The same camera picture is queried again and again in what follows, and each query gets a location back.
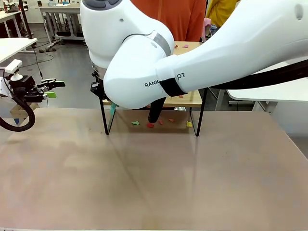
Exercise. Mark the large white table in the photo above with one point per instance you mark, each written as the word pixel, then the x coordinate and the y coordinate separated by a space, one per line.
pixel 276 92

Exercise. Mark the person in yellow shirt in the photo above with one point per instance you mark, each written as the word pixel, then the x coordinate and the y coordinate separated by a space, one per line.
pixel 221 12

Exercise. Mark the pink cloth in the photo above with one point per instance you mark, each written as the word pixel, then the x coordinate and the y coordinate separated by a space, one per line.
pixel 207 24

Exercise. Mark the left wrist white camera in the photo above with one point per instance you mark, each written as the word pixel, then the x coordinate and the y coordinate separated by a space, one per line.
pixel 13 66

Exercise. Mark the wooden shelf with black frame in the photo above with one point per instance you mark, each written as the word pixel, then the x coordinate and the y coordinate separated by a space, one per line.
pixel 187 101

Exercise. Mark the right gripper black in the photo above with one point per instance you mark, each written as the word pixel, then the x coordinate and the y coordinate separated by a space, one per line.
pixel 95 87

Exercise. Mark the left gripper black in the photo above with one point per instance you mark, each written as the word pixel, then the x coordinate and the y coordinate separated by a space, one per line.
pixel 24 84

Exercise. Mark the white desk with dark underside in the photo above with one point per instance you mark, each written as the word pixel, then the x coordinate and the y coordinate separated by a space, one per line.
pixel 7 15

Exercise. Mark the white side table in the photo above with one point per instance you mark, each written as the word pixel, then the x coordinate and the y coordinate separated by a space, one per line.
pixel 12 47

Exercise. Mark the white metal frame desk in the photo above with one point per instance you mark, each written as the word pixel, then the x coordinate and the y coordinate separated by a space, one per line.
pixel 62 9

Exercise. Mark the yellow paper scrap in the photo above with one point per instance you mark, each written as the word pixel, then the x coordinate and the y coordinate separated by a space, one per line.
pixel 189 124

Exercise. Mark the black pole stand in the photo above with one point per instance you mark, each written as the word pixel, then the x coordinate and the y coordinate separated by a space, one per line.
pixel 25 19

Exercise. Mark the person in orange jacket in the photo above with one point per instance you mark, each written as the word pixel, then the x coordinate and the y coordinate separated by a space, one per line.
pixel 187 19

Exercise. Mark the green paper scrap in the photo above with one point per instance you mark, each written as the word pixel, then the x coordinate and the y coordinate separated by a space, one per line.
pixel 135 123

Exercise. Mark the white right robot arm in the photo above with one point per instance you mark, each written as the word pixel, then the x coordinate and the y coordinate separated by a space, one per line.
pixel 216 48

